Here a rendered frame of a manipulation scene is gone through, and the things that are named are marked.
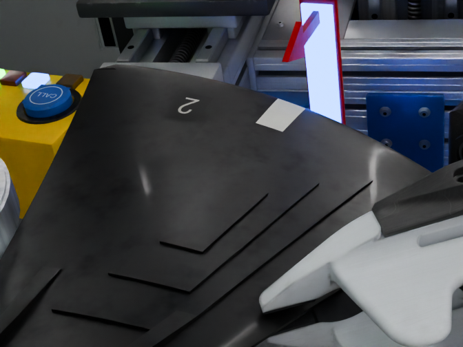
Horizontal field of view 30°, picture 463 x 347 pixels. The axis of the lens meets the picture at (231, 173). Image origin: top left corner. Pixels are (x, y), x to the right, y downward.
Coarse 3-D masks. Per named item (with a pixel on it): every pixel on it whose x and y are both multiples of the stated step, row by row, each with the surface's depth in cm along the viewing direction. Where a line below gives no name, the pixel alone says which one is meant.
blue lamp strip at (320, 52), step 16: (304, 16) 55; (320, 16) 55; (320, 32) 55; (320, 48) 56; (320, 64) 57; (336, 64) 57; (320, 80) 58; (336, 80) 57; (320, 96) 58; (336, 96) 58; (320, 112) 59; (336, 112) 59
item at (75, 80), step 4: (64, 76) 75; (68, 76) 75; (72, 76) 74; (76, 76) 74; (80, 76) 74; (60, 80) 74; (64, 80) 74; (68, 80) 74; (72, 80) 74; (76, 80) 74; (80, 80) 74; (56, 84) 74; (60, 84) 74; (64, 84) 74; (68, 84) 74; (72, 84) 73; (76, 84) 74; (72, 88) 74
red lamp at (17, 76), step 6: (12, 72) 77; (18, 72) 76; (24, 72) 76; (6, 78) 76; (12, 78) 76; (18, 78) 76; (24, 78) 76; (6, 84) 76; (12, 84) 76; (18, 84) 76
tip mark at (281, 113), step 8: (272, 104) 48; (280, 104) 48; (288, 104) 49; (272, 112) 48; (280, 112) 48; (288, 112) 48; (296, 112) 48; (264, 120) 47; (272, 120) 47; (280, 120) 47; (288, 120) 47; (280, 128) 46
